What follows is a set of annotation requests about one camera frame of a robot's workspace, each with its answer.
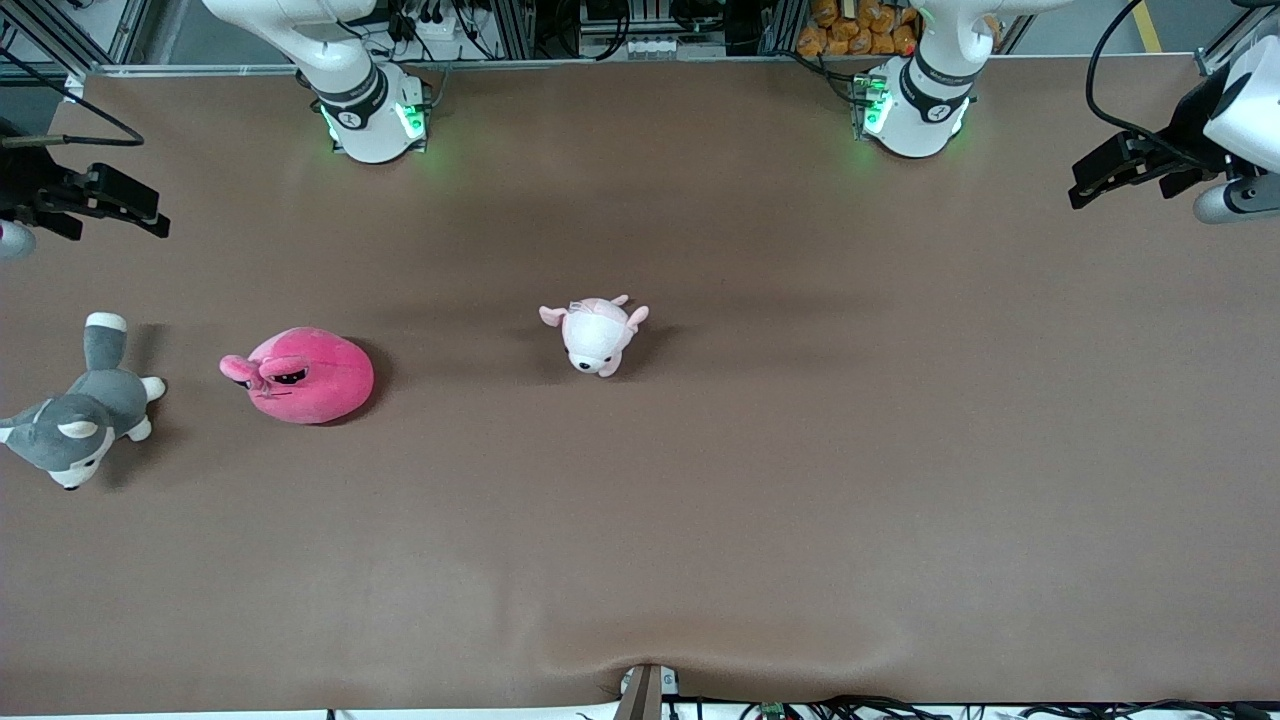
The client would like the aluminium profile post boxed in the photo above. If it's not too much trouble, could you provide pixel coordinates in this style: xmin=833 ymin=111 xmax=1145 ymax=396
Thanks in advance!
xmin=612 ymin=663 xmax=683 ymax=720

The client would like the aluminium frame post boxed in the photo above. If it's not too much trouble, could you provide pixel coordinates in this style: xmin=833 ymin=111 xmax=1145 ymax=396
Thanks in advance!
xmin=488 ymin=0 xmax=538 ymax=59

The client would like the aluminium table edge rail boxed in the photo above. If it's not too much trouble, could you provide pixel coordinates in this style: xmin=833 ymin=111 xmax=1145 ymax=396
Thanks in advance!
xmin=0 ymin=50 xmax=1211 ymax=81

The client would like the white power strip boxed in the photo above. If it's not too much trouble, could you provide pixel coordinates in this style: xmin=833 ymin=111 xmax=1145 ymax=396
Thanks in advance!
xmin=395 ymin=8 xmax=463 ymax=43

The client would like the aluminium corner frame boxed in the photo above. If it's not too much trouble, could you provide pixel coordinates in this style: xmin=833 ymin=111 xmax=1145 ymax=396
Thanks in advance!
xmin=25 ymin=0 xmax=153 ymax=71

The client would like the pile of orange items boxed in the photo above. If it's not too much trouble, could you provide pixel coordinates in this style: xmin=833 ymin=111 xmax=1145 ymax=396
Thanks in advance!
xmin=797 ymin=0 xmax=921 ymax=58

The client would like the bright pink round plush toy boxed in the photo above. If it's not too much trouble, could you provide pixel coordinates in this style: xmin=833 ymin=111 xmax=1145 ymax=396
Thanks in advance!
xmin=219 ymin=326 xmax=376 ymax=426

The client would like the pale pink white plush toy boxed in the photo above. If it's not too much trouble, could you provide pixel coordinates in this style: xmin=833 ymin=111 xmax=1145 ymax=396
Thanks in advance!
xmin=538 ymin=294 xmax=651 ymax=379

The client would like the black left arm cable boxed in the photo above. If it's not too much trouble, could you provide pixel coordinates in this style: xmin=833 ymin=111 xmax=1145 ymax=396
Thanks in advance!
xmin=1084 ymin=0 xmax=1196 ymax=156

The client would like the grey white husky plush toy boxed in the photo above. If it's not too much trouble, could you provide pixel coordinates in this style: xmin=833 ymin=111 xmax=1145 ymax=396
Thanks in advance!
xmin=0 ymin=312 xmax=167 ymax=492

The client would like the black equipment rack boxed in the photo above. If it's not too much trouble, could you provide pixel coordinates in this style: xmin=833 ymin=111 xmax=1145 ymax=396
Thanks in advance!
xmin=535 ymin=0 xmax=801 ymax=59

